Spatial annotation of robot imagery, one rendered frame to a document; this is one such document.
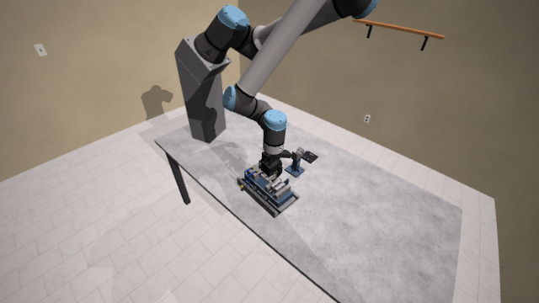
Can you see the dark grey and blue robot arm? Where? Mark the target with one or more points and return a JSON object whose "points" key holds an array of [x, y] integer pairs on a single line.
{"points": [[230, 29]]}

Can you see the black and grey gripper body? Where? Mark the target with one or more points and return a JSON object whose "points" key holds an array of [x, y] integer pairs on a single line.
{"points": [[270, 165]]}

